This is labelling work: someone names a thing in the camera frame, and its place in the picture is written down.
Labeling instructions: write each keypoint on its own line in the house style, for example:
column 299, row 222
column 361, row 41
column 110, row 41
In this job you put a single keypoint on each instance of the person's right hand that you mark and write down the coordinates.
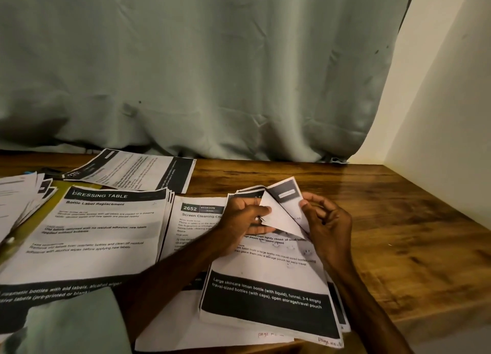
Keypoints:
column 331, row 231

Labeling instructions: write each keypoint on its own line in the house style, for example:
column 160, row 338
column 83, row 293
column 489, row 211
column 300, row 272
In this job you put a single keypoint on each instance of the person's left hand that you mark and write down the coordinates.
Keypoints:
column 239, row 221

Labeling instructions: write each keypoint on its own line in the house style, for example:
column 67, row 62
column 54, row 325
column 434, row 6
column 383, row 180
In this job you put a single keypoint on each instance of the yellow patterned folder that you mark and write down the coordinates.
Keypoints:
column 31, row 219

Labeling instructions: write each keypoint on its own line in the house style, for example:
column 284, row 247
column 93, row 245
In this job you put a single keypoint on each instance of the wash baby bottle paper stack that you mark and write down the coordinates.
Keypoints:
column 23, row 200

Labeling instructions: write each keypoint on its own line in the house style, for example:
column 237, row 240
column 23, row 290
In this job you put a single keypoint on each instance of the person's right forearm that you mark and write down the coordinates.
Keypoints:
column 368, row 311

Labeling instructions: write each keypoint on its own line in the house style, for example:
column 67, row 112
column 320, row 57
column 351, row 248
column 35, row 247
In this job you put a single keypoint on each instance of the person's left forearm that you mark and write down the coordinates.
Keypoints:
column 130, row 304

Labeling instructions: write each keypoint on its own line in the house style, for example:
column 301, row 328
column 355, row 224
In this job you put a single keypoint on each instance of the pale green curtain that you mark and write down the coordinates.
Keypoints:
column 199, row 58

